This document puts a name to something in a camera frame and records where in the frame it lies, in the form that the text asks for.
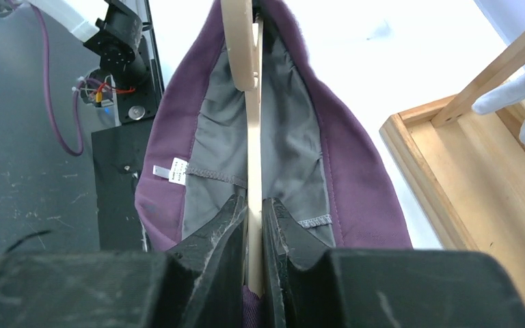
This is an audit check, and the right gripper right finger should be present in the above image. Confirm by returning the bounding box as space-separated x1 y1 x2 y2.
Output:
262 198 525 327

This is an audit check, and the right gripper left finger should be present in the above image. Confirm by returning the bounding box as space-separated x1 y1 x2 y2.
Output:
0 195 246 327

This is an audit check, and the purple garment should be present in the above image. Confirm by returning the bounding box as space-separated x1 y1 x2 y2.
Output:
135 1 412 327

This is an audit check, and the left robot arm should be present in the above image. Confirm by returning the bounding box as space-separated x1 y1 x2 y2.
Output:
0 1 150 87

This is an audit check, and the wooden hanger rack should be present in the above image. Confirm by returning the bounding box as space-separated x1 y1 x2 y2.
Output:
380 32 525 302

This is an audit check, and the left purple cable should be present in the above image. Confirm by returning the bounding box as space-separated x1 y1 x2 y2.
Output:
0 0 109 158

